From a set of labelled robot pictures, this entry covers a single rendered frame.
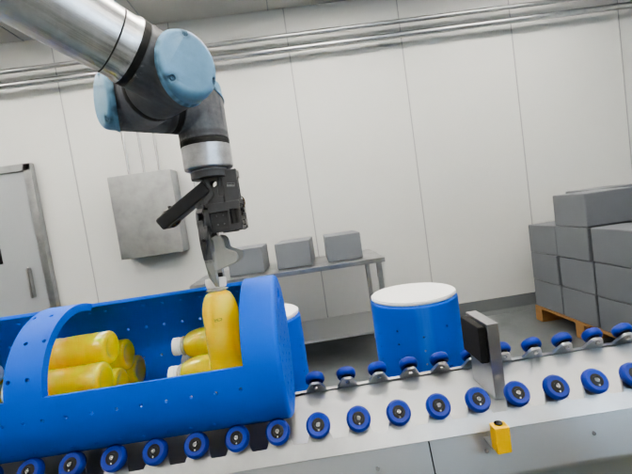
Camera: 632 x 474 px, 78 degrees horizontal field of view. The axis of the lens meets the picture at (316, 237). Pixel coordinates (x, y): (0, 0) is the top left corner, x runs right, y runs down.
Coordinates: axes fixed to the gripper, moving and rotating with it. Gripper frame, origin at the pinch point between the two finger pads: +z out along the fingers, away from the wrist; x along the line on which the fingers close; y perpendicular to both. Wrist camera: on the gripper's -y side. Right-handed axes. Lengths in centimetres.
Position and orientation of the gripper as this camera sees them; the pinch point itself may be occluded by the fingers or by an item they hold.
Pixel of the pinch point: (215, 278)
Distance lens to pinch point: 76.7
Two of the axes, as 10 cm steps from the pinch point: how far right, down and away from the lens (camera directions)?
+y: 9.9, -1.5, 0.3
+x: -0.3, -0.4, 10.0
